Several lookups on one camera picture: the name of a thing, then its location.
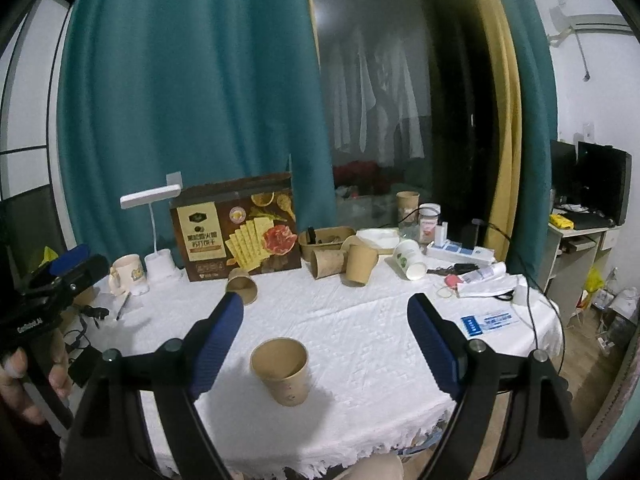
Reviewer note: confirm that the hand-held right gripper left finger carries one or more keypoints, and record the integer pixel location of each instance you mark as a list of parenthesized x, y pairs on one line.
[(220, 345)]

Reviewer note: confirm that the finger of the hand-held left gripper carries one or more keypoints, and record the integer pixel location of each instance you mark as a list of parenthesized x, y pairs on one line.
[(70, 256)]

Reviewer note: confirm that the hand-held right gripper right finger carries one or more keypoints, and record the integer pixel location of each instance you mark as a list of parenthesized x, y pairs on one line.
[(431, 345)]

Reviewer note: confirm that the white cup with green print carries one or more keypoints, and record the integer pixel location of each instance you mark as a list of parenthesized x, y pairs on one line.
[(407, 257)]

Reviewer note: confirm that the tall kraft paper cup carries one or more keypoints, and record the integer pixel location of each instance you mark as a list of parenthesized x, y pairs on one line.
[(407, 206)]

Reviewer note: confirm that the person's left hand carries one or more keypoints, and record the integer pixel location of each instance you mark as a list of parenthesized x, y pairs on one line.
[(11, 382)]

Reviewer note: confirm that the yellow plastic bag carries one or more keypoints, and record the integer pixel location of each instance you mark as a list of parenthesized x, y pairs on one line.
[(46, 256)]

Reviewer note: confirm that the rubber band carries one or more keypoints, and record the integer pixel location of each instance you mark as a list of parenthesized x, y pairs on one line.
[(436, 290)]

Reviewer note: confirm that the cream printed mug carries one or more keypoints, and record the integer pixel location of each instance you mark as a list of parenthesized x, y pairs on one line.
[(126, 272)]

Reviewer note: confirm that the blue and white card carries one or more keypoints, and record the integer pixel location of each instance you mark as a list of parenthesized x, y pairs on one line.
[(487, 322)]

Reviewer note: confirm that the small red item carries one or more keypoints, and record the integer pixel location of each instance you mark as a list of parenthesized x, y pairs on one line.
[(452, 280)]

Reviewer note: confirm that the black pen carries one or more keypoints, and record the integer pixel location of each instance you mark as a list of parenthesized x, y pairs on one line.
[(123, 306)]

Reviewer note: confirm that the white paper packet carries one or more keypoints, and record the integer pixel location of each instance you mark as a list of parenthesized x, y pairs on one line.
[(487, 290)]

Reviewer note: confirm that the white tablecloth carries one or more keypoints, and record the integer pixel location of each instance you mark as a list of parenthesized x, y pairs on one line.
[(350, 330)]

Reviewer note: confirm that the white tube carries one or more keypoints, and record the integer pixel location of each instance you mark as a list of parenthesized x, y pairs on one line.
[(484, 273)]

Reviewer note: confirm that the white power strip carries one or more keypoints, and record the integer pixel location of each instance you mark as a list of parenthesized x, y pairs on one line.
[(457, 252)]

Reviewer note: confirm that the white desk lamp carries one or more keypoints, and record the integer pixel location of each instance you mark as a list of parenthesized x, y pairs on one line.
[(150, 196)]

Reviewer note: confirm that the brown cracker box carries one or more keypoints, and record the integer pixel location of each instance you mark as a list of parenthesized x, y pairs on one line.
[(235, 230)]

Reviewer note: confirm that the black power adapter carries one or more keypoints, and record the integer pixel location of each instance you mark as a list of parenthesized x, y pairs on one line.
[(471, 236)]

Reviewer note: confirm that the clear jar with white lid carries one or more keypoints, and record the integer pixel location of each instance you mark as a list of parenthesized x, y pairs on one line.
[(429, 222)]

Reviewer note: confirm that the person's leg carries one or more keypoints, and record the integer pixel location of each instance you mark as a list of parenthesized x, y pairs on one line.
[(375, 467)]

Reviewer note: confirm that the kraft paper tray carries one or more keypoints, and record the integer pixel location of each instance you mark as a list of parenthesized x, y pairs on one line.
[(327, 247)]

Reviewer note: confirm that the grey computer desk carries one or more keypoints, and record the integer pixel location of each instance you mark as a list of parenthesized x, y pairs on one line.
[(570, 260)]

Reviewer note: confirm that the yellow bag under desk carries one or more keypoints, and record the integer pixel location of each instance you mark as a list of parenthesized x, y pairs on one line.
[(595, 280)]

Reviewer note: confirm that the yellow packet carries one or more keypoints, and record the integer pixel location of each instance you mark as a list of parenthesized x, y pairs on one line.
[(560, 221)]

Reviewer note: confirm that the red cloth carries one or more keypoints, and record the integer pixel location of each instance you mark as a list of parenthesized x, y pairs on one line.
[(360, 176)]

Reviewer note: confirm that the black keyboard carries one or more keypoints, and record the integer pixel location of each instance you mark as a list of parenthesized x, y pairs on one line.
[(590, 220)]

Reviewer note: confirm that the wide teal curtain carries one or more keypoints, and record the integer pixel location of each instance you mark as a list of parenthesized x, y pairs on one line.
[(200, 85)]

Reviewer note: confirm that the yellow curtain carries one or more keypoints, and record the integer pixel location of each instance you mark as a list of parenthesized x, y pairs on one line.
[(505, 135)]

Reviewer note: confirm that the black computer monitor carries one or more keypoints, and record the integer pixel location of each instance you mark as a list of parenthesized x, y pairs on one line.
[(602, 182)]

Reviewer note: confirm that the white hanging clothes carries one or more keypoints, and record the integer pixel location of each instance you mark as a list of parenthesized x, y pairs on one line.
[(370, 85)]

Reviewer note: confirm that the narrow teal curtain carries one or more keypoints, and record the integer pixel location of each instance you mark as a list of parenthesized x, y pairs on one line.
[(537, 85)]

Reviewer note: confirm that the white air conditioner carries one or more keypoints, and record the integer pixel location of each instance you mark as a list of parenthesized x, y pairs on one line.
[(595, 22)]

